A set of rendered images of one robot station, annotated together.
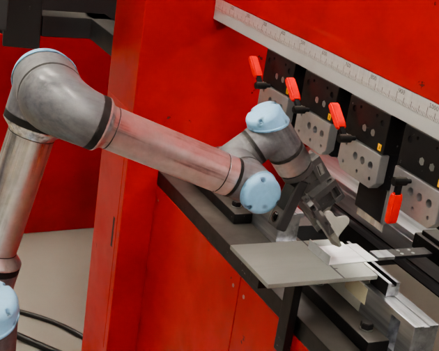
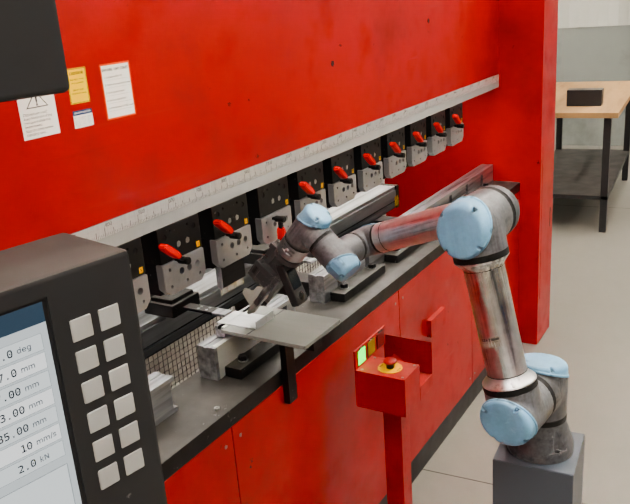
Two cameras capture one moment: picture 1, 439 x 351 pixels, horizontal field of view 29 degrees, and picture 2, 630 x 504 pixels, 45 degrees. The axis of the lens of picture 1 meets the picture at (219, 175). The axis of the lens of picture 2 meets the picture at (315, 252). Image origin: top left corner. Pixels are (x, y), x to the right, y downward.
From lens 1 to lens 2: 2.92 m
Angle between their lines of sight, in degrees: 110
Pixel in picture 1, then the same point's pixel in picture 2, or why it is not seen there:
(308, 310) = (273, 364)
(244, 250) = (304, 340)
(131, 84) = not seen: hidden behind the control
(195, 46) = not seen: outside the picture
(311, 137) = (188, 276)
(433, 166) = (279, 196)
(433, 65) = (260, 138)
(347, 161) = (227, 256)
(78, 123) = not seen: hidden behind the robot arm
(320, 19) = (154, 175)
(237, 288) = (231, 440)
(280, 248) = (277, 334)
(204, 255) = (177, 491)
